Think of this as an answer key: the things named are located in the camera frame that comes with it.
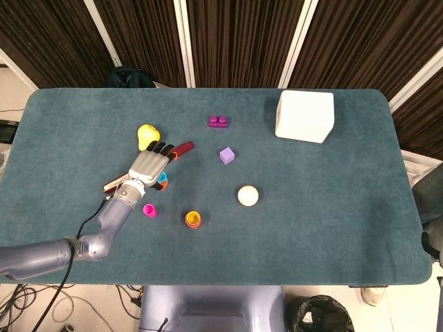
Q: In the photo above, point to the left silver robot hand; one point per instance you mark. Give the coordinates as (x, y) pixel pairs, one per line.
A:
(147, 166)

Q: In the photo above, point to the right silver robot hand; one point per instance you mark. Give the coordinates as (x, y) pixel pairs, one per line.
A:
(435, 247)

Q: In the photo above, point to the light blue plastic cup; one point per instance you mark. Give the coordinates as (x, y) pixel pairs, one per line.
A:
(162, 177)

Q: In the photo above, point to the pink plastic cup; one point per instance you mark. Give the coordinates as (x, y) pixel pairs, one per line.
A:
(149, 210)

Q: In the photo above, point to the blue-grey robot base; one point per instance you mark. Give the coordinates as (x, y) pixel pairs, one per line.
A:
(211, 307)

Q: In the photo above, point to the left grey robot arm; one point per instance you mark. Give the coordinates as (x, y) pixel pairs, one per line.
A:
(110, 218)

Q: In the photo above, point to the yellow toy pear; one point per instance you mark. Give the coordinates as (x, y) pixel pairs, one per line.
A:
(145, 135)

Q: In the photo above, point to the orange plastic cup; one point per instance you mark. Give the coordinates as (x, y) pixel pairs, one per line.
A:
(193, 226)

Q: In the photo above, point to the white shoe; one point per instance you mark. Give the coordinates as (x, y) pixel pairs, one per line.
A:
(373, 295)

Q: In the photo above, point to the lilac cube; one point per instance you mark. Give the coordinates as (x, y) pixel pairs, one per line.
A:
(227, 155)

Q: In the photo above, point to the white metal rack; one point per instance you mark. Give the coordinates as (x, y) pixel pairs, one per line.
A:
(417, 166)

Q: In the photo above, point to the magenta building block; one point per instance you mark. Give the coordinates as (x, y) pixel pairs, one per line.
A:
(218, 122)

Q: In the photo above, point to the black backpack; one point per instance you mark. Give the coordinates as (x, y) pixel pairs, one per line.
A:
(128, 77)

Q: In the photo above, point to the white ball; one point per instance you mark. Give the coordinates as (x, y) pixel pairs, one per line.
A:
(248, 195)

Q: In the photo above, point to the teal velvet table cover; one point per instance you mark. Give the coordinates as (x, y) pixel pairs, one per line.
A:
(311, 224)

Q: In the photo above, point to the black bagged trash bin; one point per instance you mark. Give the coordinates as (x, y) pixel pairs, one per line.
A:
(318, 314)

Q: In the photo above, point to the black device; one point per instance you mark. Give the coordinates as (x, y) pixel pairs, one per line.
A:
(7, 130)

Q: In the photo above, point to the white box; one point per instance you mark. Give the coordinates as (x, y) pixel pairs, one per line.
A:
(302, 117)

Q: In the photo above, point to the white partition post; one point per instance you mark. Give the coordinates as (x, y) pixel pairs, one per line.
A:
(415, 83)
(104, 34)
(17, 69)
(297, 41)
(185, 41)

